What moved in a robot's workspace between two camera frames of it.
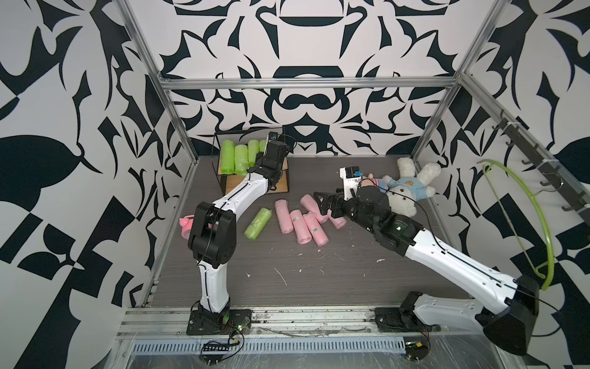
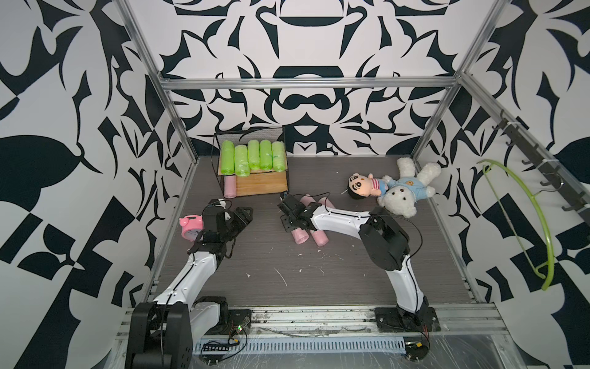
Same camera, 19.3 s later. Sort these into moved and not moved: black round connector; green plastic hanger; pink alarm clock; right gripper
Moved: right gripper
Not moved: black round connector; pink alarm clock; green plastic hanger
